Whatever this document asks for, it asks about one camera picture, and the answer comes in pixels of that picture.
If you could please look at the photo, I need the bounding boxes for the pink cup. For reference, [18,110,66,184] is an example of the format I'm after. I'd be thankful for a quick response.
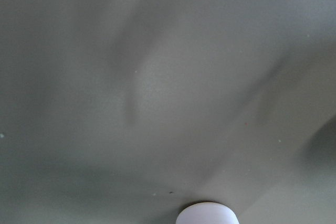
[175,202,239,224]

